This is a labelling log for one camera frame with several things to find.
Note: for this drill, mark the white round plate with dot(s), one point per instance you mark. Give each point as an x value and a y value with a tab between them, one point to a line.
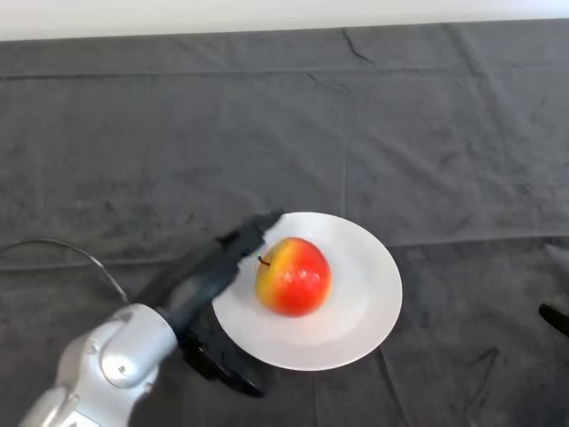
347	311

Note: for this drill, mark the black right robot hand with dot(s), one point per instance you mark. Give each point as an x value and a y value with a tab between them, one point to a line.
556	318

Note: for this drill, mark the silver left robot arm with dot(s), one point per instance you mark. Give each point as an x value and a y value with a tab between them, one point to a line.
120	356

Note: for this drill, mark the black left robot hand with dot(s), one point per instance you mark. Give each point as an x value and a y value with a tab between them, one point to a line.
204	284

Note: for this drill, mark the black table cloth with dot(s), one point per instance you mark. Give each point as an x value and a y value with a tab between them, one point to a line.
289	133

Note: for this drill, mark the red yellow apple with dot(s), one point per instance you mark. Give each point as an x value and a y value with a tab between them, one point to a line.
295	278

